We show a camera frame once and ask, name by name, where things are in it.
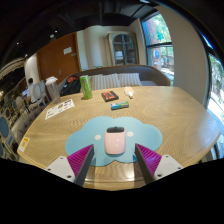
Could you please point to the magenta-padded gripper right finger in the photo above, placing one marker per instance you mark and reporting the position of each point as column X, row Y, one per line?
column 165, row 165

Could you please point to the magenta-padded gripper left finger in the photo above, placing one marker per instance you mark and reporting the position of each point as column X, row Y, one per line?
column 61, row 166

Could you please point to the pink computer mouse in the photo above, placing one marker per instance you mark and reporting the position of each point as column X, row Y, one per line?
column 115, row 143

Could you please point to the blue cloud-shaped mouse pad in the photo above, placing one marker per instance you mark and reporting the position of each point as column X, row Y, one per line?
column 83, row 140

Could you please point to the white sticker sheet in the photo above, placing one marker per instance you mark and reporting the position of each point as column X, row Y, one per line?
column 60, row 109

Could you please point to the small teal packet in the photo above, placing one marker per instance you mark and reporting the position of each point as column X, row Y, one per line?
column 120, row 105

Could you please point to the white dining chair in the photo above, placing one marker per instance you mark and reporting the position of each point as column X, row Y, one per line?
column 38, row 95
column 44, row 87

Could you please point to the clear shaker bottle white lid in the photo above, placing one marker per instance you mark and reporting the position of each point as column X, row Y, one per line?
column 53, row 91

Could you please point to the black backpack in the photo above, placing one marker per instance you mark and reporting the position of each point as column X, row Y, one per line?
column 70, row 86

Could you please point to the white tube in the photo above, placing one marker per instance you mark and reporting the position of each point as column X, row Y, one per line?
column 129, row 92

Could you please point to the person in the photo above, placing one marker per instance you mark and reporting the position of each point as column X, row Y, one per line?
column 30, row 90

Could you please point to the green drink can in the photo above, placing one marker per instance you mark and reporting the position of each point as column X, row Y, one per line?
column 86, row 87

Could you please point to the black and red flat box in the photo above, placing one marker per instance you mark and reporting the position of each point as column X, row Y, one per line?
column 110, row 96

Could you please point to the brown curved sofa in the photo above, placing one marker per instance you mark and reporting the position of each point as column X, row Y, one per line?
column 153, row 75

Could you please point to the striped cushion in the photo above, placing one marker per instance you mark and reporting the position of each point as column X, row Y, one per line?
column 130, row 79
column 105, row 82

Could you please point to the wooden door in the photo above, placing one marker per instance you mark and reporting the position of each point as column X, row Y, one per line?
column 53, row 63

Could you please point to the black-framed window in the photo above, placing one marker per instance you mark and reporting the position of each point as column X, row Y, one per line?
column 160, row 50

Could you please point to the white door sign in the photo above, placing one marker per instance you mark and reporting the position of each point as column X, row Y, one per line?
column 67, row 50

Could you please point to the glass-door cabinet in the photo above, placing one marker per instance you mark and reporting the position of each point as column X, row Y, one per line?
column 123, row 49

